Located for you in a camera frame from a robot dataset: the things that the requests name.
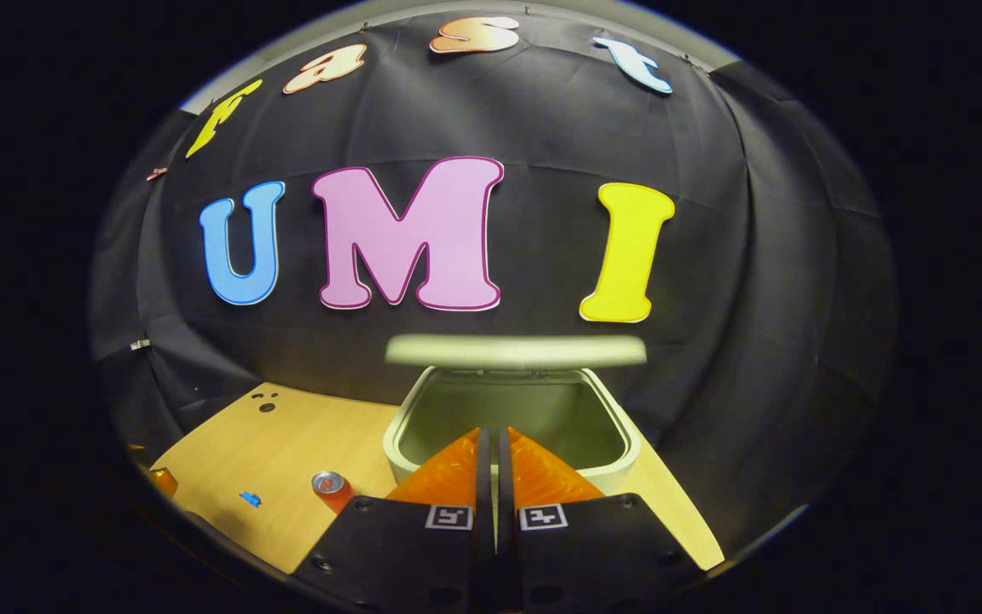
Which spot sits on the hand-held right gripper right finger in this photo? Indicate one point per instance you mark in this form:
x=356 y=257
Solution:
x=593 y=554

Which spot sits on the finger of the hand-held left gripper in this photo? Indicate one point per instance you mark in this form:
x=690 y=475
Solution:
x=164 y=483

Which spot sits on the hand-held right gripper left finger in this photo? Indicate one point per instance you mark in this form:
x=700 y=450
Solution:
x=423 y=563

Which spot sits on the blue paper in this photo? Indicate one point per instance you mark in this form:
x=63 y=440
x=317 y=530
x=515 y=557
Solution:
x=251 y=499

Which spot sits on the red pop can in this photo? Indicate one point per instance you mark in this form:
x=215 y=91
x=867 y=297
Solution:
x=333 y=490

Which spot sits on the green desktop garbage bin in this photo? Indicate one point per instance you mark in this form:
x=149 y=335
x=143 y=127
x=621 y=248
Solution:
x=542 y=409

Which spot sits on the wooden desktop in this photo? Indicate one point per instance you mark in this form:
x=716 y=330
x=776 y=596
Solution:
x=286 y=443

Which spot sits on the copper metal clip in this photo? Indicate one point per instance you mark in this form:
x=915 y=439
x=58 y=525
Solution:
x=156 y=173

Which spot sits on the black backdrop cloth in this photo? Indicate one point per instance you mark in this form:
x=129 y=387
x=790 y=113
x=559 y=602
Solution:
x=542 y=128

